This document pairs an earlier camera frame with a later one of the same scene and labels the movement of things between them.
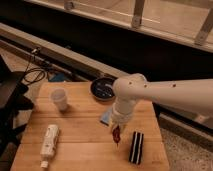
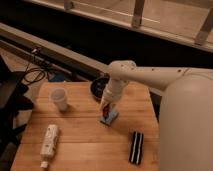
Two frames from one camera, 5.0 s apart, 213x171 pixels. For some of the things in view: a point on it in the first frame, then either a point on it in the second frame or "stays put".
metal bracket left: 68,5 stays put
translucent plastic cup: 60,98 stays put
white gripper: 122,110 → 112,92
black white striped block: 136,146 stays put
